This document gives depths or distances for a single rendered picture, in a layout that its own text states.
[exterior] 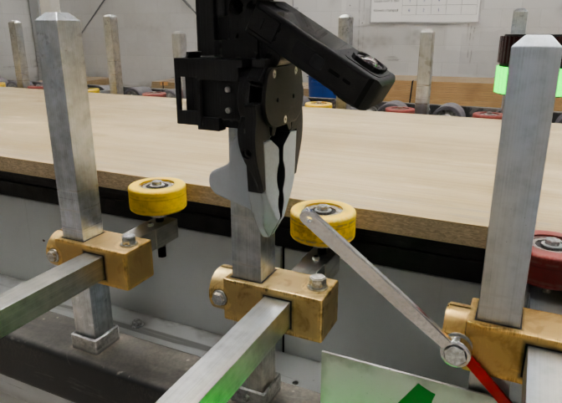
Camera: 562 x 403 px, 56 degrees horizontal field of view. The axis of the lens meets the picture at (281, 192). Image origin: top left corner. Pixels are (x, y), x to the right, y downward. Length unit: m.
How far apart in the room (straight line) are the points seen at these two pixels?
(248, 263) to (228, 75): 0.23
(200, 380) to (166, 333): 0.50
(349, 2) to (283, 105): 7.43
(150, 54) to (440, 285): 8.75
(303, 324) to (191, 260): 0.38
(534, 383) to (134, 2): 9.21
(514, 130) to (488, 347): 0.19
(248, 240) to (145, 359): 0.26
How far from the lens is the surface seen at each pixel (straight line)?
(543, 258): 0.57
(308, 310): 0.54
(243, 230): 0.55
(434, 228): 0.65
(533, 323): 0.52
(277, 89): 0.41
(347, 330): 0.82
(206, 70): 0.41
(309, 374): 0.84
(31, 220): 1.14
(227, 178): 0.44
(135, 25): 9.47
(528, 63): 0.44
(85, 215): 0.70
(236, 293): 0.58
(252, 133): 0.39
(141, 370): 0.73
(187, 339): 0.92
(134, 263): 0.67
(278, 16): 0.40
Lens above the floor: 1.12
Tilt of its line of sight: 17 degrees down
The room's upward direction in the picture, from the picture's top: straight up
